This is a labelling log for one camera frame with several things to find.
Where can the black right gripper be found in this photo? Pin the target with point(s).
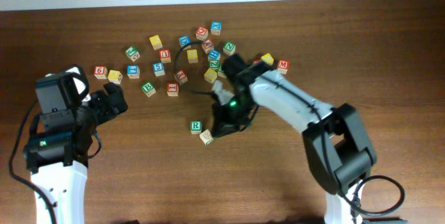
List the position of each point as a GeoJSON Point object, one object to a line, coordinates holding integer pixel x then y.
{"type": "Point", "coordinates": [220, 99]}

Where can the blue X wooden block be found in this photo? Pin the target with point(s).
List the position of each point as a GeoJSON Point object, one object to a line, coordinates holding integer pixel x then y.
{"type": "Point", "coordinates": [216, 28]}

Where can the red Q wooden block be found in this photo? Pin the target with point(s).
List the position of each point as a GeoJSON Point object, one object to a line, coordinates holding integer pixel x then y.
{"type": "Point", "coordinates": [201, 33]}

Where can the blue 5 wooden block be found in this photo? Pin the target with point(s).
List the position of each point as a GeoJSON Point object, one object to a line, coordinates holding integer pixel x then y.
{"type": "Point", "coordinates": [158, 69]}

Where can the red I wooden block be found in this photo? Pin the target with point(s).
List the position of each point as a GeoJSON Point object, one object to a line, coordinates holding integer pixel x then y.
{"type": "Point", "coordinates": [173, 89]}

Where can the red U wooden block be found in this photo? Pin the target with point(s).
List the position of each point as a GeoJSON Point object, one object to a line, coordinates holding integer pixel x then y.
{"type": "Point", "coordinates": [165, 56]}

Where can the red M wooden block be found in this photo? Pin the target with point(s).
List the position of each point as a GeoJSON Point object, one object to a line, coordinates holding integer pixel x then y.
{"type": "Point", "coordinates": [282, 66]}

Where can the yellow C wooden block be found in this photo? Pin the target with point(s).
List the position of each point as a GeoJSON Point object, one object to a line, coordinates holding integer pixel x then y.
{"type": "Point", "coordinates": [210, 75]}

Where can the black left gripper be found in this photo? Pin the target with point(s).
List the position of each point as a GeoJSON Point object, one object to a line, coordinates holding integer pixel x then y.
{"type": "Point", "coordinates": [113, 96]}

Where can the yellow top wooden block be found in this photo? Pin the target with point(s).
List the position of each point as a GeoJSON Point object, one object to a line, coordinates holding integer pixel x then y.
{"type": "Point", "coordinates": [156, 42]}

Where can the yellow middle wooden block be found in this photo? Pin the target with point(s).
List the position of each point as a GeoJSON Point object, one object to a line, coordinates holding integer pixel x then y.
{"type": "Point", "coordinates": [192, 56]}

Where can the green R wooden block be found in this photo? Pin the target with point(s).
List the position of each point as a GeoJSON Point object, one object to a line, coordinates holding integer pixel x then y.
{"type": "Point", "coordinates": [196, 127]}

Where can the yellow S wooden block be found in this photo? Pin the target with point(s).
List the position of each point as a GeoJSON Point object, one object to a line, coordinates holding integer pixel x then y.
{"type": "Point", "coordinates": [206, 137]}

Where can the green B wooden block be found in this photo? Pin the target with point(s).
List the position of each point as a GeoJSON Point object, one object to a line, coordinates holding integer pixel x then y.
{"type": "Point", "coordinates": [148, 89]}

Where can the green J wooden block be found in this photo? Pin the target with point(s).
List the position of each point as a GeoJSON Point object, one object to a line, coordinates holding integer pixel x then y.
{"type": "Point", "coordinates": [132, 53]}

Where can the red K wooden block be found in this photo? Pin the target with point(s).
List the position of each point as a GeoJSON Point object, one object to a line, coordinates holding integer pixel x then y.
{"type": "Point", "coordinates": [181, 77]}

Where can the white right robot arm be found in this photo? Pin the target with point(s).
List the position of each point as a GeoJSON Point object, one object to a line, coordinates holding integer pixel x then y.
{"type": "Point", "coordinates": [338, 149]}

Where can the blue I wooden block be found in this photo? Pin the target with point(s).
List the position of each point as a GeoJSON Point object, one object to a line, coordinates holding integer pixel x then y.
{"type": "Point", "coordinates": [133, 71]}

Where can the yellow W wooden block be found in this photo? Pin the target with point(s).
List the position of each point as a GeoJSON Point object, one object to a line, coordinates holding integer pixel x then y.
{"type": "Point", "coordinates": [115, 76]}

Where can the blue D wooden block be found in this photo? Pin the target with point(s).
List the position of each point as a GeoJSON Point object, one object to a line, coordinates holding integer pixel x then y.
{"type": "Point", "coordinates": [185, 42]}

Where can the yellow right wooden block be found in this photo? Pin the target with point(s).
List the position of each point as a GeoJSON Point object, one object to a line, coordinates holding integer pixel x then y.
{"type": "Point", "coordinates": [268, 59]}

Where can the red 6 wooden block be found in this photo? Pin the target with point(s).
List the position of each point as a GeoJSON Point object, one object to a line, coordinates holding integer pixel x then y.
{"type": "Point", "coordinates": [100, 72]}

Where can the green N wooden block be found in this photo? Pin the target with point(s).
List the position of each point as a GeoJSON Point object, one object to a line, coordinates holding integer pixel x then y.
{"type": "Point", "coordinates": [229, 48]}

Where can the green Z wooden block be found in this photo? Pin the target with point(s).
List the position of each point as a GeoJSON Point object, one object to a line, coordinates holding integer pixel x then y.
{"type": "Point", "coordinates": [214, 64]}

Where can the green V wooden block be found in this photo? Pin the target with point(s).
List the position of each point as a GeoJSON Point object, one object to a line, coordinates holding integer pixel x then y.
{"type": "Point", "coordinates": [221, 73]}

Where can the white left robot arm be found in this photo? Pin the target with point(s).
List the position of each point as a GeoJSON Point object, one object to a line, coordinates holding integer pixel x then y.
{"type": "Point", "coordinates": [59, 139]}

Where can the blue H wooden block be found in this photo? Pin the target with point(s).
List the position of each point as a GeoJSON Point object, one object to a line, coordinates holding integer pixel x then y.
{"type": "Point", "coordinates": [214, 55]}

